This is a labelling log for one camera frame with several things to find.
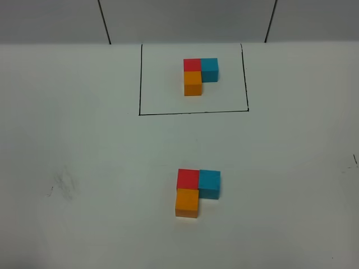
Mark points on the red template block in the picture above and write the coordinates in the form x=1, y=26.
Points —
x=192, y=65

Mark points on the orange template block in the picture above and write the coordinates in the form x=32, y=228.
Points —
x=192, y=83

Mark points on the blue template block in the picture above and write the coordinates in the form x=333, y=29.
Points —
x=209, y=70

